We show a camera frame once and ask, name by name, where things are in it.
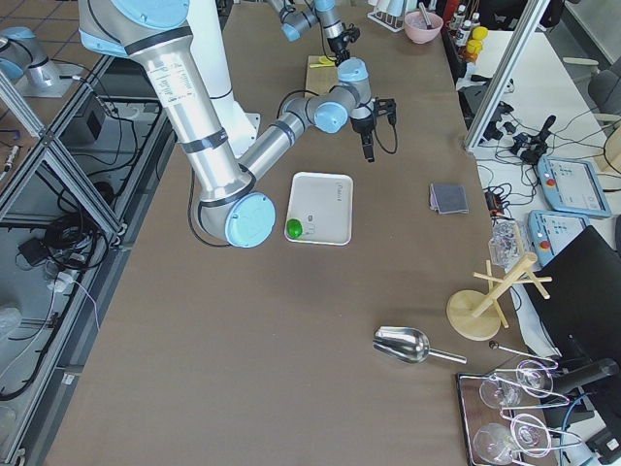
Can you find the grey folded cloth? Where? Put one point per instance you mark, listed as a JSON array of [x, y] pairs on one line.
[[448, 198]]

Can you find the teach pendant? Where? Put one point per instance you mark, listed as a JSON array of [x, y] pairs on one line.
[[572, 186], [552, 231]]

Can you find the dark glass rack tray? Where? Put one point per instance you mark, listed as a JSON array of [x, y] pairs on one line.
[[471, 411]]

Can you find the wine glass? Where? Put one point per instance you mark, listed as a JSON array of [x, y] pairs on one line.
[[525, 438], [506, 388]]

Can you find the pink bowl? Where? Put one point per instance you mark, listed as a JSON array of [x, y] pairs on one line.
[[416, 28]]

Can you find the green lime toy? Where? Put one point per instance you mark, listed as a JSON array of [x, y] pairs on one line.
[[294, 228]]

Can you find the white dish rack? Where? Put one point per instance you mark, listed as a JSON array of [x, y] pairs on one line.
[[388, 14]]

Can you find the aluminium frame post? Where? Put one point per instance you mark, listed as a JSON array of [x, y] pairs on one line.
[[519, 40]]

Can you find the wine glass lower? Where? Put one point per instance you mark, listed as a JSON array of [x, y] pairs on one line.
[[525, 438]]

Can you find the metal scoop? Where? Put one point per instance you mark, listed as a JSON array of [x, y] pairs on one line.
[[409, 345]]

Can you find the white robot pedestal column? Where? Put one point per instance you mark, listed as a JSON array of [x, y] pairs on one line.
[[208, 52]]

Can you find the clear plastic container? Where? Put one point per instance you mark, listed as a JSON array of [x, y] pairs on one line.
[[506, 245]]

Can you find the wine glass upper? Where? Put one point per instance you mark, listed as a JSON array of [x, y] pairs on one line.
[[506, 388]]

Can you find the wooden mug tree stand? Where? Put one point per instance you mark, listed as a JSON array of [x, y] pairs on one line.
[[478, 316]]

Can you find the black laptop monitor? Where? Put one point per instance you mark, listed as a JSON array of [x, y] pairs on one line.
[[582, 313]]

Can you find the lower teach pendant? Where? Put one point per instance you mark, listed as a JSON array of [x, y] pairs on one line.
[[552, 231]]

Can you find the wooden cutting board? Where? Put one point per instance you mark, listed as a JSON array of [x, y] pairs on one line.
[[319, 80]]

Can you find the small metal spoon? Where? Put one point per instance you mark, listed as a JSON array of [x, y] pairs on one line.
[[494, 345]]

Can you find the upper teach pendant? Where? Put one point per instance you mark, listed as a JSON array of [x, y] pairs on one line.
[[572, 186]]

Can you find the white rectangular tray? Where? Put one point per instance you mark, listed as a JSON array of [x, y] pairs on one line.
[[323, 203]]

